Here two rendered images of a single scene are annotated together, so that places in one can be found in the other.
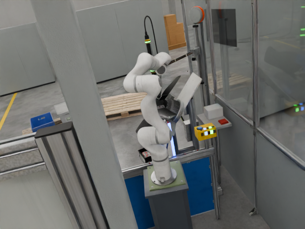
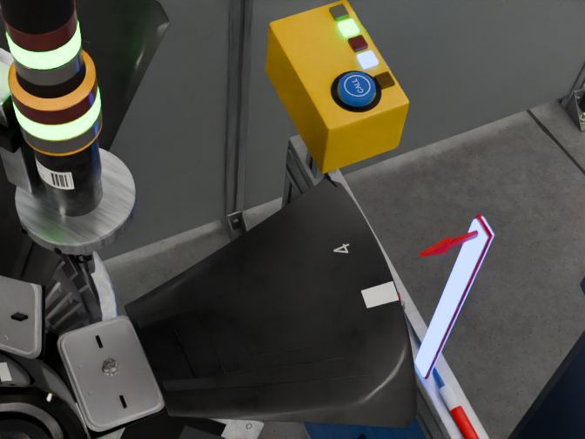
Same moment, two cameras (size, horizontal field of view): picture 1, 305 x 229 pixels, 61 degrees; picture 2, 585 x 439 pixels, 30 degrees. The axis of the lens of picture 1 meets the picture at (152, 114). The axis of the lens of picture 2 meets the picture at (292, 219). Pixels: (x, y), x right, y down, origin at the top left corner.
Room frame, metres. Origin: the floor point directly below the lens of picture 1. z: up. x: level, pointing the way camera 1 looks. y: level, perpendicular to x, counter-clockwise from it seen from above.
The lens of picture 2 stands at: (2.25, 0.27, 2.01)
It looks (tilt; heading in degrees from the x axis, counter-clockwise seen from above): 59 degrees down; 245
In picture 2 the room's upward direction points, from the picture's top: 7 degrees clockwise
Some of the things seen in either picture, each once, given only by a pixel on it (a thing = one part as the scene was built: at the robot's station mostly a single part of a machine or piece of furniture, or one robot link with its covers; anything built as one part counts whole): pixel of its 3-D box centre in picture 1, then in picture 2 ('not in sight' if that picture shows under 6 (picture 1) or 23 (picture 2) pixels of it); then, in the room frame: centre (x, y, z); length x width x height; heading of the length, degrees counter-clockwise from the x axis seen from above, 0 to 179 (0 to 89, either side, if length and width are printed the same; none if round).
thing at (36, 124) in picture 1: (43, 125); not in sight; (4.61, 2.09, 0.25); 0.60 x 0.41 x 0.22; 22
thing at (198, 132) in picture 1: (205, 132); (333, 89); (1.90, -0.41, 1.02); 0.16 x 0.10 x 0.11; 96
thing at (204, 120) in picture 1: (213, 120); not in sight; (2.40, -0.62, 0.85); 0.36 x 0.24 x 0.03; 6
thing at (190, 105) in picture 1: (196, 146); not in sight; (2.40, -0.40, 0.58); 0.09 x 0.05 x 1.15; 6
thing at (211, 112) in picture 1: (212, 111); not in sight; (2.48, -0.64, 0.92); 0.17 x 0.16 x 0.11; 96
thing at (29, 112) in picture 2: not in sight; (53, 83); (2.23, -0.08, 1.57); 0.04 x 0.04 x 0.01
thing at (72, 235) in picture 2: not in sight; (53, 151); (2.24, -0.09, 1.50); 0.09 x 0.07 x 0.10; 131
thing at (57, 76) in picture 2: not in sight; (47, 50); (2.23, -0.08, 1.59); 0.03 x 0.03 x 0.01
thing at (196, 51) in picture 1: (194, 51); not in sight; (2.64, -0.55, 1.54); 0.10 x 0.07 x 0.09; 131
